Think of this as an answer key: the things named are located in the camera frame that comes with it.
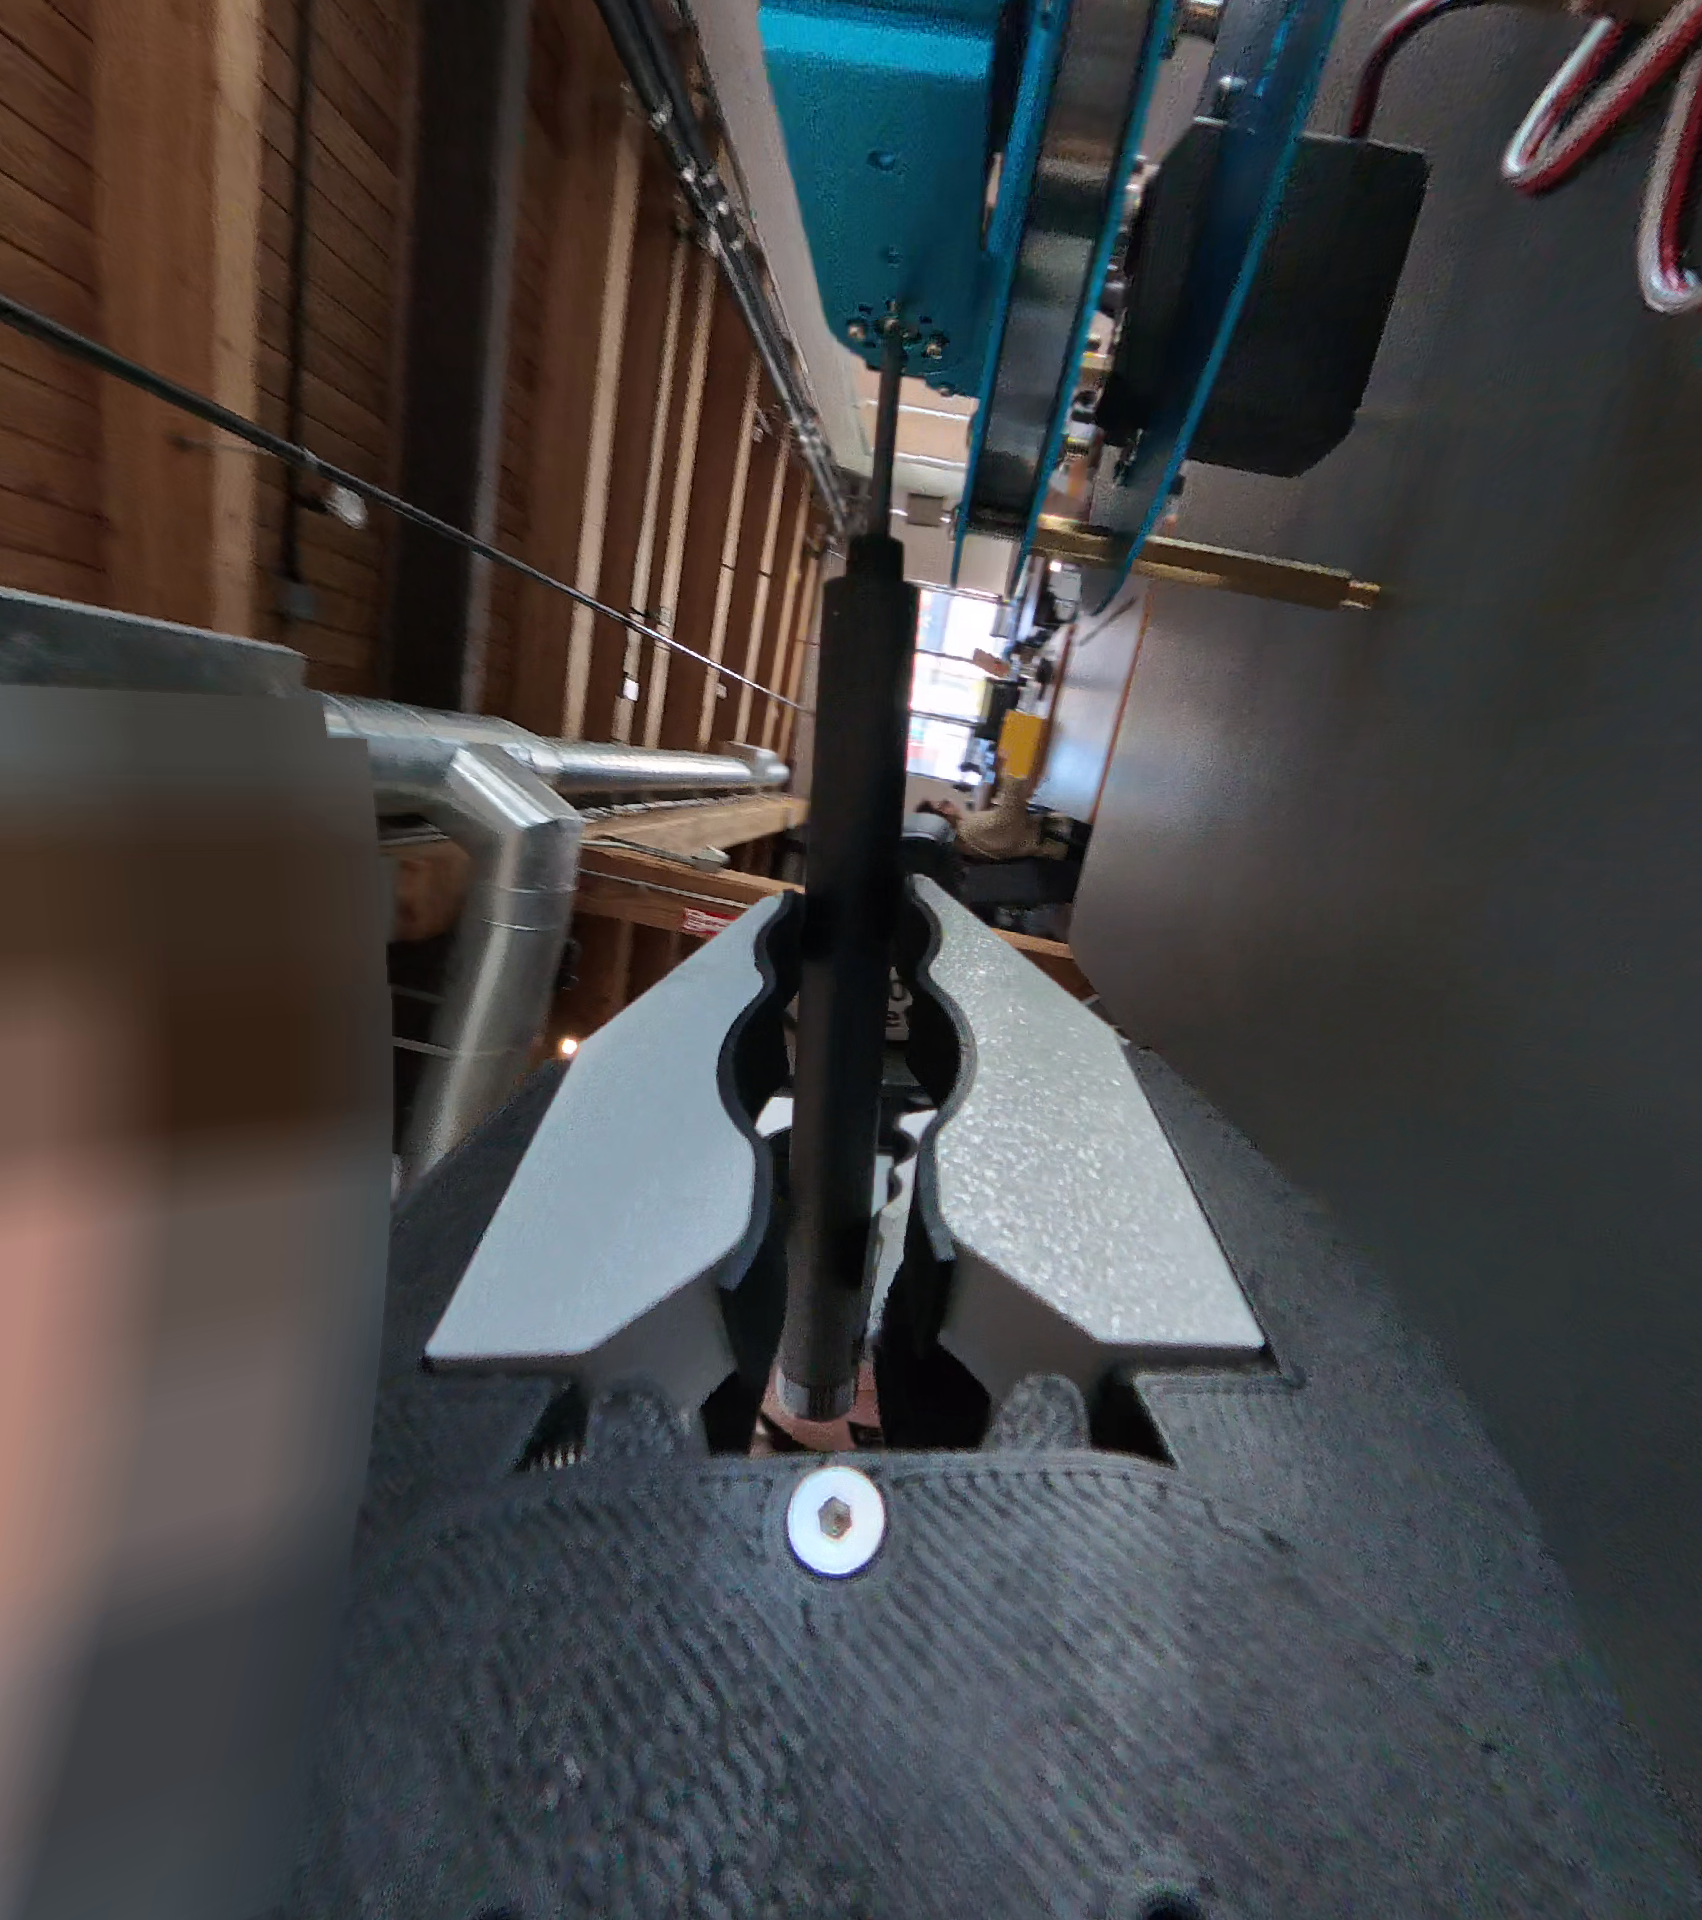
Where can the large paned window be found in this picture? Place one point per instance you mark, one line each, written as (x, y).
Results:
(964, 675)

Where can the black tension rod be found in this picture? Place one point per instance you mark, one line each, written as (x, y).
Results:
(640, 621)

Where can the yellow box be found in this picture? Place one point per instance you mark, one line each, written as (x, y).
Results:
(1026, 743)

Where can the blue toy robot arm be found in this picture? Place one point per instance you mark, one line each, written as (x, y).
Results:
(880, 150)

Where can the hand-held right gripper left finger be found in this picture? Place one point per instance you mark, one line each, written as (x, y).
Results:
(596, 1185)

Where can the silver metal air duct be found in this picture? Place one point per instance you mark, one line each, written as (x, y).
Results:
(506, 901)

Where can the red white sign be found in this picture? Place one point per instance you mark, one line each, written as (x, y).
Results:
(713, 921)

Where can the black electric screwdriver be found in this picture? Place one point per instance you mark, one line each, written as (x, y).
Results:
(851, 901)

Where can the small round spotlight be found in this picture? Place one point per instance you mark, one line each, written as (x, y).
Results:
(344, 504)

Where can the grey ceiling pipe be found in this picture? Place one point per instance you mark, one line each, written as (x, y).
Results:
(708, 180)

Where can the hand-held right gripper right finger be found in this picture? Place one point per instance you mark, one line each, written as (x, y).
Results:
(1077, 1185)

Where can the brass standoff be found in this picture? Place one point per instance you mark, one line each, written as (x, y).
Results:
(1271, 572)

